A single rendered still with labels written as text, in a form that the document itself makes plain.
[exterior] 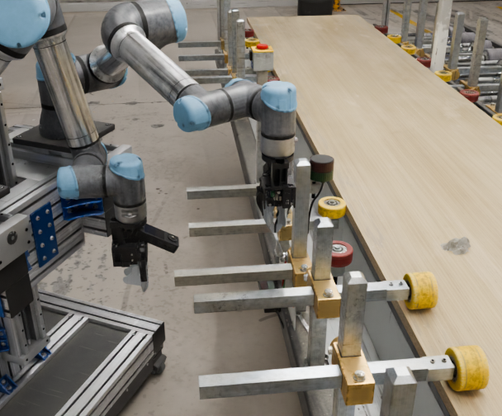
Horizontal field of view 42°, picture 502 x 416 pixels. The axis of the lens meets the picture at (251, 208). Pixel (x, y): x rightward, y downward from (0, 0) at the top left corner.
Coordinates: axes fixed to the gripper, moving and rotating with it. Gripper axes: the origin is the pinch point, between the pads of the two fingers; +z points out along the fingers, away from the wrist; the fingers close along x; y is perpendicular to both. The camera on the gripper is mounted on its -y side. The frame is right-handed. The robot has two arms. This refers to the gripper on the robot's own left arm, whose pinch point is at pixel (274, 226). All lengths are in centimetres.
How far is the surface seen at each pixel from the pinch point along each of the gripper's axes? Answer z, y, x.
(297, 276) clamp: 14.5, 0.6, 6.0
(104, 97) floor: 103, -415, -90
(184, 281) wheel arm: 16.0, -2.6, -22.0
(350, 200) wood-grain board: 10.6, -31.2, 26.8
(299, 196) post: -4.4, -6.8, 7.0
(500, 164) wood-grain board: 10, -52, 82
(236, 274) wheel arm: 15.0, -2.8, -9.0
